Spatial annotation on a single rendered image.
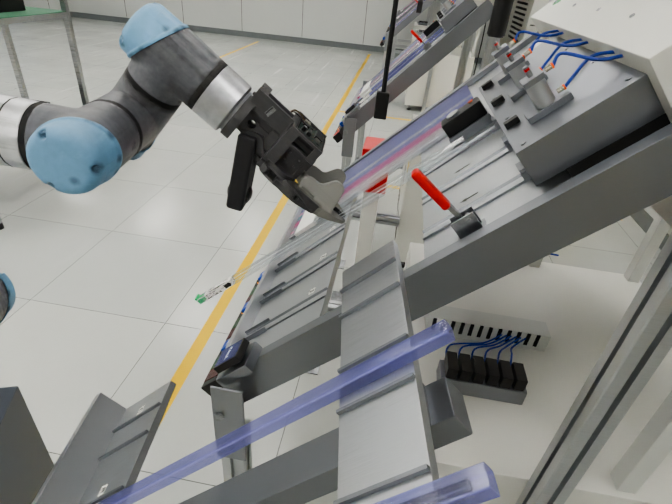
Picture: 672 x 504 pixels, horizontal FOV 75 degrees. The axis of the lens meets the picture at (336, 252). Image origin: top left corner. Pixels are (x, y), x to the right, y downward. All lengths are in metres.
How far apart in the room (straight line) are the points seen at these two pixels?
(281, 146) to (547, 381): 0.71
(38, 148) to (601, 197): 0.57
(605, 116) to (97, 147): 0.51
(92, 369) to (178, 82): 1.40
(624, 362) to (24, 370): 1.80
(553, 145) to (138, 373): 1.56
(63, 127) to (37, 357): 1.53
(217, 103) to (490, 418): 0.70
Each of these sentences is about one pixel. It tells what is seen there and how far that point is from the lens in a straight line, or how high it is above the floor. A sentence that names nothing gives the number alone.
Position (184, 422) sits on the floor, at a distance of 1.62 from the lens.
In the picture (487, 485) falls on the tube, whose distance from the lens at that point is 0.26.
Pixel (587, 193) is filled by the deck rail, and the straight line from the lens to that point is 0.52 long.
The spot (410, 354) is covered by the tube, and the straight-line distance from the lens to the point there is 0.33.
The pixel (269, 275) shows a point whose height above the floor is 0.73.
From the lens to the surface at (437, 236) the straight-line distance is 0.60.
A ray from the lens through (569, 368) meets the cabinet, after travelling 1.07.
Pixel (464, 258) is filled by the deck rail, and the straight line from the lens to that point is 0.53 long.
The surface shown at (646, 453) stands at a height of 0.72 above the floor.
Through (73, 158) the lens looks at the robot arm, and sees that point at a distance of 0.52.
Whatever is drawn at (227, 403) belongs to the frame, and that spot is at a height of 0.73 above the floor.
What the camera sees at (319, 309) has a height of 0.85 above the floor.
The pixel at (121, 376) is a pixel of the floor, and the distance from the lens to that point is 1.80.
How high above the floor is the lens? 1.28
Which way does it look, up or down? 33 degrees down
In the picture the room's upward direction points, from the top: 6 degrees clockwise
